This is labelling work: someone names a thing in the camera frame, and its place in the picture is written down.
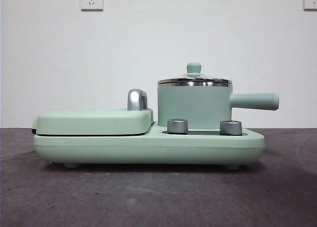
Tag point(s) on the silver control knob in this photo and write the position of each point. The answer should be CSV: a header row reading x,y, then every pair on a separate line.
x,y
176,126
230,127

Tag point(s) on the mint green hinged grill cover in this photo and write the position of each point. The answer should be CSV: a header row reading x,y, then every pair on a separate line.
x,y
89,121

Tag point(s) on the mint green breakfast machine base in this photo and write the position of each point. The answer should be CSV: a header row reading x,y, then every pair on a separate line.
x,y
148,147

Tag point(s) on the glass lid with green knob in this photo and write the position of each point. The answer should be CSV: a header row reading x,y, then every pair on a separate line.
x,y
194,69

